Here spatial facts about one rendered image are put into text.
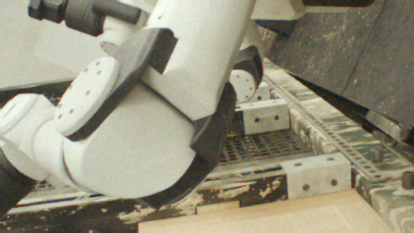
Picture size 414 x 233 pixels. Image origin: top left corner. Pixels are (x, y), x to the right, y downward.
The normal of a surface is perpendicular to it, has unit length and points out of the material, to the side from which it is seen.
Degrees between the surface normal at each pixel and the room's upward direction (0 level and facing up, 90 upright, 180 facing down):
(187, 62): 92
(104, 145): 96
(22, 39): 90
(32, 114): 70
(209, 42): 104
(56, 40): 90
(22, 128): 65
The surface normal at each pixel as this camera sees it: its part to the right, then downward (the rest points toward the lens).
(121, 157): 0.04, 0.61
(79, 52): 0.10, 0.28
